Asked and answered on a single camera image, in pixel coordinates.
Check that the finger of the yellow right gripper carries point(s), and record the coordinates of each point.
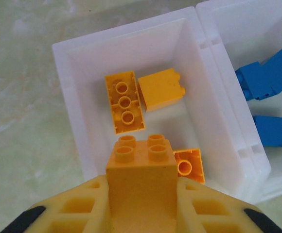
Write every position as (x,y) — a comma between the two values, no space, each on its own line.
(204,218)

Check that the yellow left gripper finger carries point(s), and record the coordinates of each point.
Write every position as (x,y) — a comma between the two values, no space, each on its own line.
(82,218)

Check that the small yellow lego brick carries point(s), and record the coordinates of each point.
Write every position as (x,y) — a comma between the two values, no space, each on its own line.
(192,167)

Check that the tall yellow lego brick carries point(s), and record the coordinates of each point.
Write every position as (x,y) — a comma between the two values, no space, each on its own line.
(141,189)
(160,89)

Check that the long yellow lego brick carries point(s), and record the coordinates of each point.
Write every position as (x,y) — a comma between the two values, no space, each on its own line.
(125,103)

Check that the white plastic bin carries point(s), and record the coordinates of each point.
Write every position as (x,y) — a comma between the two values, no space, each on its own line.
(82,72)
(228,19)

